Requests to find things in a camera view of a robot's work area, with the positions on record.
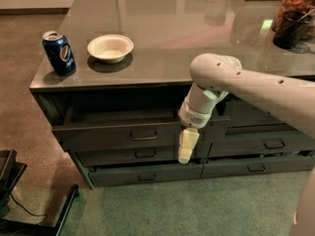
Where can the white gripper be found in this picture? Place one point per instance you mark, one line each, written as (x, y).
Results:
(193, 117)

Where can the grey drawer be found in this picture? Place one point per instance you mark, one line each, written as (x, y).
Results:
(92, 131)
(146, 174)
(243, 114)
(261, 143)
(257, 165)
(134, 155)

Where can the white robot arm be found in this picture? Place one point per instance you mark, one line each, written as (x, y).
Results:
(215, 76)

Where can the grey drawer cabinet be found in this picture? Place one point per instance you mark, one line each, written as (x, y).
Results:
(167, 35)

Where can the white paper bowl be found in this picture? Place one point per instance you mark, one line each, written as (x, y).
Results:
(110, 48)

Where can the dark cup with utensil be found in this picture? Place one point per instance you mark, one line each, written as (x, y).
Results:
(293, 26)

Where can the blue Pepsi can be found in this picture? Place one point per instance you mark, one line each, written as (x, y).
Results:
(59, 53)

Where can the clear jar of snacks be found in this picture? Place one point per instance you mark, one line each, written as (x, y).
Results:
(304, 6)

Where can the black stand base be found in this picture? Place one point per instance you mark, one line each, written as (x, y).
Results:
(41, 194)

